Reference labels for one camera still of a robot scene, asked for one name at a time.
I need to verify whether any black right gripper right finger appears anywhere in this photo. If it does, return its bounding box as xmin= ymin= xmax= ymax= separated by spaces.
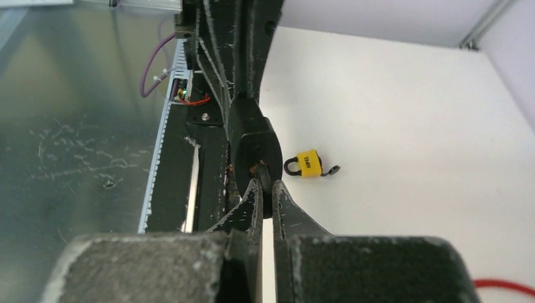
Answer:
xmin=272 ymin=181 xmax=479 ymax=302

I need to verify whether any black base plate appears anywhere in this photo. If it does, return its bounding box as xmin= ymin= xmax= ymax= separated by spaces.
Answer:
xmin=138 ymin=37 xmax=235 ymax=234

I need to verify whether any aluminium frame rail right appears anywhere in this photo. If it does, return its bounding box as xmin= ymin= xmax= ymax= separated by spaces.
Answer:
xmin=458 ymin=0 xmax=517 ymax=51

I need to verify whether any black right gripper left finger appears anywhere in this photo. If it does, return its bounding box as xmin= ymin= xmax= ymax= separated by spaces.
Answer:
xmin=40 ymin=179 xmax=263 ymax=302

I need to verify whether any yellow padlock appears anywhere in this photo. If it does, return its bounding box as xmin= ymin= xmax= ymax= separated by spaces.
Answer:
xmin=283 ymin=149 xmax=341 ymax=178

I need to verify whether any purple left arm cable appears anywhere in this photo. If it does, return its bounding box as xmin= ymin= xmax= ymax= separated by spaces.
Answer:
xmin=139 ymin=18 xmax=179 ymax=99

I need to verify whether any red cable lock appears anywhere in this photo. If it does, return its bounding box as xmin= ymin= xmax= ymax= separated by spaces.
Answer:
xmin=473 ymin=278 xmax=534 ymax=298

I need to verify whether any black padlock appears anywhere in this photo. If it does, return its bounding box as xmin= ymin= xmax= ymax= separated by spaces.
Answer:
xmin=227 ymin=97 xmax=284 ymax=220

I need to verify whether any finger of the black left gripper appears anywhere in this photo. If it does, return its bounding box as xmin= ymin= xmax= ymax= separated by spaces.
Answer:
xmin=196 ymin=1 xmax=243 ymax=138
xmin=244 ymin=1 xmax=284 ymax=100

